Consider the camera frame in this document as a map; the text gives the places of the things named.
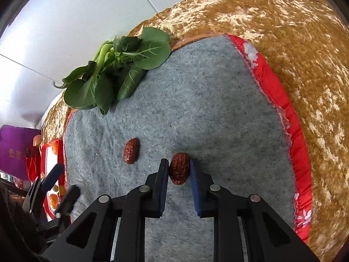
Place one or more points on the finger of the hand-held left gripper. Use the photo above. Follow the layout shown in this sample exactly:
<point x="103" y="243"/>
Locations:
<point x="69" y="198"/>
<point x="53" y="174"/>

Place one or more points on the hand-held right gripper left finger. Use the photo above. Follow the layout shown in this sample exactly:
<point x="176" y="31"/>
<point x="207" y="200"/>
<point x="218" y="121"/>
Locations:
<point x="163" y="185"/>

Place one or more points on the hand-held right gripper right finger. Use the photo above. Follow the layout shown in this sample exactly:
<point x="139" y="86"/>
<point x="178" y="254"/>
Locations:
<point x="196" y="188"/>

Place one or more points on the red dried date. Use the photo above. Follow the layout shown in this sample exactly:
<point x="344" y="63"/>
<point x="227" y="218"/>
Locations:
<point x="179" y="167"/>
<point x="131" y="151"/>

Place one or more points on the red box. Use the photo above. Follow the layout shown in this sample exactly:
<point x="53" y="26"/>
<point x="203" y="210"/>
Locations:
<point x="45" y="146"/>

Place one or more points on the red fabric pouch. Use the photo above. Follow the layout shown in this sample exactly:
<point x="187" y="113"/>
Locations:
<point x="32" y="163"/>

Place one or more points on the peach-coloured round object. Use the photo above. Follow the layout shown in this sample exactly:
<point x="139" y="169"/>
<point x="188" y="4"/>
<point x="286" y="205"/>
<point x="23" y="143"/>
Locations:
<point x="38" y="140"/>

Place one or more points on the purple cloth bag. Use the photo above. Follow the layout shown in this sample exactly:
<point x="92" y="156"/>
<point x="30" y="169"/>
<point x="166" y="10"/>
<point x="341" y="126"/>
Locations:
<point x="16" y="147"/>

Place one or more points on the grey felt mat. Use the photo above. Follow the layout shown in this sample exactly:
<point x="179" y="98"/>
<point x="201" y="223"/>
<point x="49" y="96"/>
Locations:
<point x="204" y="101"/>

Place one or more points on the green bok choy bunch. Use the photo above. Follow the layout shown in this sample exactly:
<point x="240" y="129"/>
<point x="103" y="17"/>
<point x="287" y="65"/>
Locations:
<point x="150" y="51"/>

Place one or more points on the gold velvet cloth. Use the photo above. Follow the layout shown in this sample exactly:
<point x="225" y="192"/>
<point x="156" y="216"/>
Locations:
<point x="300" y="46"/>

